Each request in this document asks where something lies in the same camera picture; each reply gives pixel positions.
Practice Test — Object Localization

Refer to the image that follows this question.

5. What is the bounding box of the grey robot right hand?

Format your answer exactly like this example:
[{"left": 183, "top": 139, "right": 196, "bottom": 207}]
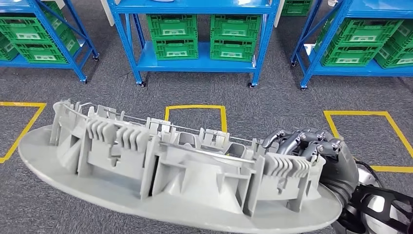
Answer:
[{"left": 261, "top": 127, "right": 360, "bottom": 191}]

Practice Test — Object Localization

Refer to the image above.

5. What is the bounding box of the grey plastic wheel hubcap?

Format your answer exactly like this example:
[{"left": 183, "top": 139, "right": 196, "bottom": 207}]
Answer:
[{"left": 18, "top": 99, "right": 343, "bottom": 234}]

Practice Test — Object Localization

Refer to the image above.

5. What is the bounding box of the blue metal shelf rack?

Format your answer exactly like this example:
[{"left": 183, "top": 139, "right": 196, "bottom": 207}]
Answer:
[
  {"left": 290, "top": 0, "right": 413, "bottom": 91},
  {"left": 107, "top": 0, "right": 281, "bottom": 88},
  {"left": 0, "top": 0, "right": 100, "bottom": 84}
]

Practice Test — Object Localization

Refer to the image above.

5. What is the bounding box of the yellow floor tape square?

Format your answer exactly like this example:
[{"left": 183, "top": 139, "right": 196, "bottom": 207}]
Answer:
[
  {"left": 164, "top": 104, "right": 228, "bottom": 134},
  {"left": 0, "top": 101, "right": 47, "bottom": 164}
]

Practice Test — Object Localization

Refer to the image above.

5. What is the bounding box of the white table leg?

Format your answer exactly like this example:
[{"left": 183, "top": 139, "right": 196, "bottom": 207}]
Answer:
[
  {"left": 273, "top": 0, "right": 285, "bottom": 28},
  {"left": 100, "top": 0, "right": 116, "bottom": 27}
]

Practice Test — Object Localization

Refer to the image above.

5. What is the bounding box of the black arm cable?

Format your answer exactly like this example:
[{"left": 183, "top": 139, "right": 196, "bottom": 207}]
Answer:
[{"left": 355, "top": 159, "right": 385, "bottom": 188}]

